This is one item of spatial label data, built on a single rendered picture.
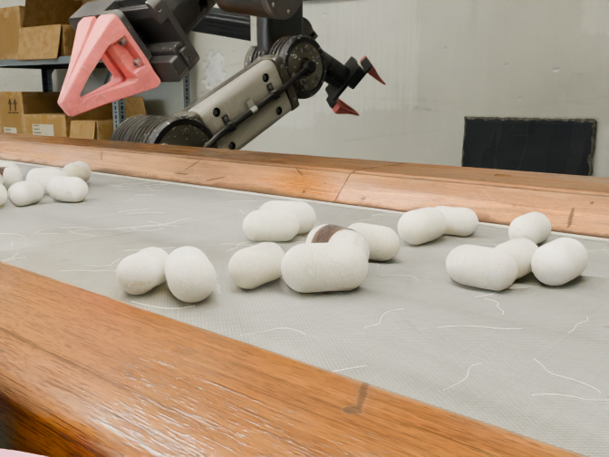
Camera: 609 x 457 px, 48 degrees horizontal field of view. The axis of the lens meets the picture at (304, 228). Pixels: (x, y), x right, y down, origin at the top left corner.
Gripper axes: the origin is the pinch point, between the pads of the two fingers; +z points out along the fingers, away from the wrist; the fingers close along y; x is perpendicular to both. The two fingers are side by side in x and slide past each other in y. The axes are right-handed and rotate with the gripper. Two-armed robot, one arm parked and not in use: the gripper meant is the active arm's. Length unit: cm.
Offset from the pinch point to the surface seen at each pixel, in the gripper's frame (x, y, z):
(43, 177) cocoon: 5.1, -5.8, 3.8
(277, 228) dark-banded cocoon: 4.5, 22.7, 5.2
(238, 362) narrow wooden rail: -8.3, 38.0, 18.0
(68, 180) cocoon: 4.3, -0.2, 4.3
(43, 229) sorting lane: 1.1, 8.3, 10.9
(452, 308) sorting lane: 2.5, 36.2, 9.1
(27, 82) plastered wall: 109, -337, -139
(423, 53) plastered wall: 114, -84, -159
